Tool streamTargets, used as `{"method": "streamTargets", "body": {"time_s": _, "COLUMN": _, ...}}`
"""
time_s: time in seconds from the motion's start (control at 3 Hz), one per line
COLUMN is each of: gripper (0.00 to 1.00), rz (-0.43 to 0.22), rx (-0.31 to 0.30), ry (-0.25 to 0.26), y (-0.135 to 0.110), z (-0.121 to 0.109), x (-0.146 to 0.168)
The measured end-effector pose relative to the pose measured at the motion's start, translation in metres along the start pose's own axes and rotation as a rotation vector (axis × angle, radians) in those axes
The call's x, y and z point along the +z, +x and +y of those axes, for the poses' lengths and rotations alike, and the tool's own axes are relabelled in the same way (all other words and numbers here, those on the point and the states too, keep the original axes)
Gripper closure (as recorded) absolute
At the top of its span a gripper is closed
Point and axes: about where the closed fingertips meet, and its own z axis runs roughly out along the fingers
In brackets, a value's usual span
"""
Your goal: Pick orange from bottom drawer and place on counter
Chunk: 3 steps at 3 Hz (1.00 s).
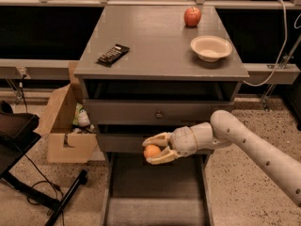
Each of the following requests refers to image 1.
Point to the black stand with legs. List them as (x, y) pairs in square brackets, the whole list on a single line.
[(17, 137)]

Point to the white green plush toy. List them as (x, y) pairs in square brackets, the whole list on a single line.
[(80, 117)]

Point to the grey drawer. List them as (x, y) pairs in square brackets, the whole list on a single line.
[(125, 138), (173, 194), (144, 102)]

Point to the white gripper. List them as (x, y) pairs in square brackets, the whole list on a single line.
[(184, 140)]

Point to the grey drawer cabinet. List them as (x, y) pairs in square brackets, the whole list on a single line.
[(159, 45)]

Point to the black calculator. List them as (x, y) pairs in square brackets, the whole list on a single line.
[(113, 55)]

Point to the grey metal railing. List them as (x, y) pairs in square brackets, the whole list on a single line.
[(37, 68)]

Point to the orange fruit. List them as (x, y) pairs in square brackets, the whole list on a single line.
[(151, 151)]

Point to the red apple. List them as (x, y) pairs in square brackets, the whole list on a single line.
[(192, 16)]

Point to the grey bottom drawer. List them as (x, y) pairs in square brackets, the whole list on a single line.
[(173, 194)]

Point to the grey middle drawer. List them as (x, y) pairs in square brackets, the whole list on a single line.
[(125, 138)]

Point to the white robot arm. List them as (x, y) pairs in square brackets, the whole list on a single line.
[(222, 130)]

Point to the grey top drawer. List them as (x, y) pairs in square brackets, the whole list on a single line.
[(144, 102)]

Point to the white bowl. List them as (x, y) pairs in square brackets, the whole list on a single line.
[(211, 48)]

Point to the cardboard box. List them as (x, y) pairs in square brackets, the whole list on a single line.
[(64, 145)]

